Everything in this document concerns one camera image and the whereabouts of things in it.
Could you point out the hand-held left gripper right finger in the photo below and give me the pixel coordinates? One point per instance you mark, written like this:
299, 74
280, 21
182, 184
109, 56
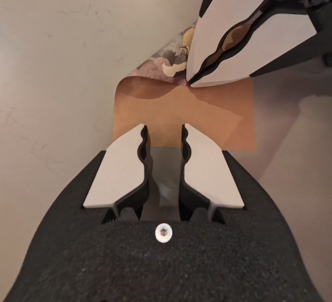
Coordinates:
210, 175

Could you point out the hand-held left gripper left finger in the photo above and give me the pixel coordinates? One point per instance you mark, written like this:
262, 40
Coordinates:
116, 175

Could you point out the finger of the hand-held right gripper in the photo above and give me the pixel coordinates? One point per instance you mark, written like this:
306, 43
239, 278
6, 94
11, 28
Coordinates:
228, 9
267, 48

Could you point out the orange origami paper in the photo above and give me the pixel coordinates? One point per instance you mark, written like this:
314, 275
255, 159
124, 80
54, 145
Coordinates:
181, 113

